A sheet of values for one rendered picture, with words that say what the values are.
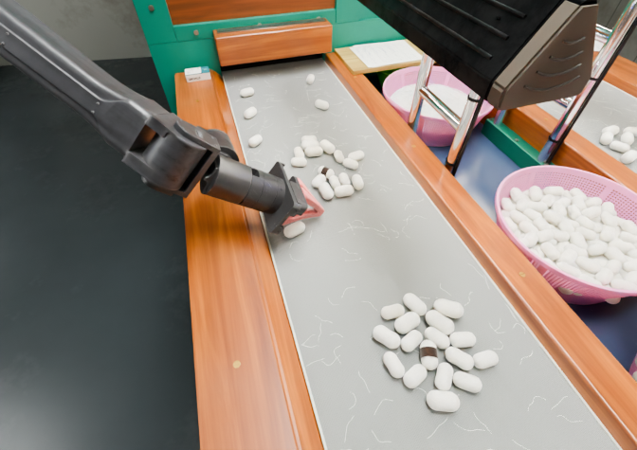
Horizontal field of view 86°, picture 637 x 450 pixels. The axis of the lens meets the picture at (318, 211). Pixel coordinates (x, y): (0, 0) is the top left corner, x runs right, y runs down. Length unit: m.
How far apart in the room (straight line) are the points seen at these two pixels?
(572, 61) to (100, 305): 1.51
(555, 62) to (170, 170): 0.38
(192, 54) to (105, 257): 0.99
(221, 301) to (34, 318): 1.23
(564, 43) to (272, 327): 0.40
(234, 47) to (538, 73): 0.77
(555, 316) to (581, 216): 0.25
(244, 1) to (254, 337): 0.81
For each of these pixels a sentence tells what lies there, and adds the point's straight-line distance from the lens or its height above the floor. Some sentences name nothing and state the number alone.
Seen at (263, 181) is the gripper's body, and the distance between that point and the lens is 0.48.
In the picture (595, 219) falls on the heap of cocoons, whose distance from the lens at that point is 0.77.
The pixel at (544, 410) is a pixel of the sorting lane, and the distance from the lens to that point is 0.52.
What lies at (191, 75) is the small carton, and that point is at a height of 0.78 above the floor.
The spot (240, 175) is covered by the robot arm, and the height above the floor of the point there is 0.88.
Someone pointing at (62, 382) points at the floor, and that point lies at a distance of 1.48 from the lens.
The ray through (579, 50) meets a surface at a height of 1.08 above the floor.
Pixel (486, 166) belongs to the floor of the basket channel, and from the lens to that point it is 0.88.
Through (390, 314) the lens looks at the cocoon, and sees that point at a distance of 0.48.
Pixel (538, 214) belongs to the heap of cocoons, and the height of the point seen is 0.74.
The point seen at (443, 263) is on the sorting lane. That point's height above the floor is 0.74.
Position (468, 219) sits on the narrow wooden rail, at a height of 0.77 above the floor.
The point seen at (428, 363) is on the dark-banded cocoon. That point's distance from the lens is 0.46.
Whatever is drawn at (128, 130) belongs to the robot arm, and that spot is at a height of 0.96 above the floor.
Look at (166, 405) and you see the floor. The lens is 1.30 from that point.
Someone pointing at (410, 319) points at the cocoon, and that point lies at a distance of 0.47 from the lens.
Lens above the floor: 1.18
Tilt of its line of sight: 47 degrees down
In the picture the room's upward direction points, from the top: straight up
